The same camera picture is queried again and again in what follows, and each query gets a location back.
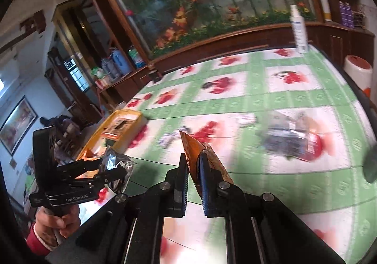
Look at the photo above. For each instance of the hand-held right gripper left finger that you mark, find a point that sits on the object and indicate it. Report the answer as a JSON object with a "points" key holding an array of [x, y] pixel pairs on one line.
{"points": [[183, 184]]}

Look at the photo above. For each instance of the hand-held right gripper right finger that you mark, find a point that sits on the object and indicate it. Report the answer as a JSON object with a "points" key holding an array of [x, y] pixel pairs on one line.
{"points": [[206, 187]]}

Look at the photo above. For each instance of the grey metal flashlight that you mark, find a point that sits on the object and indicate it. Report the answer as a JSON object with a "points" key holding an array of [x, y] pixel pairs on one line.
{"points": [[371, 163]]}

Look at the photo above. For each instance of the clear packet of dark snacks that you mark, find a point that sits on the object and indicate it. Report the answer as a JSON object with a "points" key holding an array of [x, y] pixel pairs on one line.
{"points": [[290, 137]]}

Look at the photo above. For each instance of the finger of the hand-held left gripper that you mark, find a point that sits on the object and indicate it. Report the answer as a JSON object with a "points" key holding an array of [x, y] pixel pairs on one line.
{"points": [[79, 165], [106, 177]]}

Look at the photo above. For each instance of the small black box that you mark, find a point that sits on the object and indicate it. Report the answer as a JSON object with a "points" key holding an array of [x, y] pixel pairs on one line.
{"points": [[155, 74]]}

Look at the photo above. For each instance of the white stool with red top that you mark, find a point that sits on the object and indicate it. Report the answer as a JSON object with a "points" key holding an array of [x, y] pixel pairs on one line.
{"points": [[358, 71]]}

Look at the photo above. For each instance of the clear orange-edged cracker packet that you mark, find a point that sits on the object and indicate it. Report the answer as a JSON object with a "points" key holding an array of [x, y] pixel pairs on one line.
{"points": [[117, 127]]}

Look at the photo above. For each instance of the blue thermos jug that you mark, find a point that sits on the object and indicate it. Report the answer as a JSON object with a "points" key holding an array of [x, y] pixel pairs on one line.
{"points": [[120, 62]]}

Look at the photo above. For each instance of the person's left forearm red sleeve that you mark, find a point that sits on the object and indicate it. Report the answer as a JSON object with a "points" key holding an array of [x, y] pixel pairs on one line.
{"points": [[36, 242]]}

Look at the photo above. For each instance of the purple spray can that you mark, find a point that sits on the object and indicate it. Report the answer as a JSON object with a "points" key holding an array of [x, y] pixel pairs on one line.
{"points": [[343, 15], [350, 16]]}

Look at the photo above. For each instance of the silver foil packet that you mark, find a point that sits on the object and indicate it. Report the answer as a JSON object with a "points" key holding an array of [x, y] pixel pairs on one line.
{"points": [[116, 163]]}

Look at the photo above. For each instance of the white spray bottle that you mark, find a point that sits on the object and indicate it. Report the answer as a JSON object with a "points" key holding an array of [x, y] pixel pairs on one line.
{"points": [[298, 31]]}

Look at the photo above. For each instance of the small orange snack packet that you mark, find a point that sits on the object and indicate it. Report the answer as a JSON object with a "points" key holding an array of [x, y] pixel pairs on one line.
{"points": [[196, 149]]}

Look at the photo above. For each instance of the person's left hand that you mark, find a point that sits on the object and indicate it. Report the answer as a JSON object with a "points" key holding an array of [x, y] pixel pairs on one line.
{"points": [[67, 222]]}

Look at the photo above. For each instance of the green and white bag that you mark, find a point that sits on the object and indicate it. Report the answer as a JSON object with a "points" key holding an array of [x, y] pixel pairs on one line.
{"points": [[135, 56]]}

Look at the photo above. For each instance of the long yellow tray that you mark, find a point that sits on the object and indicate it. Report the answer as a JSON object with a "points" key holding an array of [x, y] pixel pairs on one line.
{"points": [[123, 122]]}

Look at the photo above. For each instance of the grey water jug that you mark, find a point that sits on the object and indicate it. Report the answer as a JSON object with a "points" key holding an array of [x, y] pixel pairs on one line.
{"points": [[108, 69]]}

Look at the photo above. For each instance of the framed wall picture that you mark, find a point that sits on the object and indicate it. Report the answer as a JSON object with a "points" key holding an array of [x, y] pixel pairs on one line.
{"points": [[16, 127]]}

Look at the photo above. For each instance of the framed flower glass panel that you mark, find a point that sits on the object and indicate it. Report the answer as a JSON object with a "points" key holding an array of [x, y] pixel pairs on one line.
{"points": [[206, 1]]}

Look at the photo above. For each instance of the small candy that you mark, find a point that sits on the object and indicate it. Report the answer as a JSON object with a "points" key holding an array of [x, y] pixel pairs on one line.
{"points": [[247, 120], [172, 137]]}

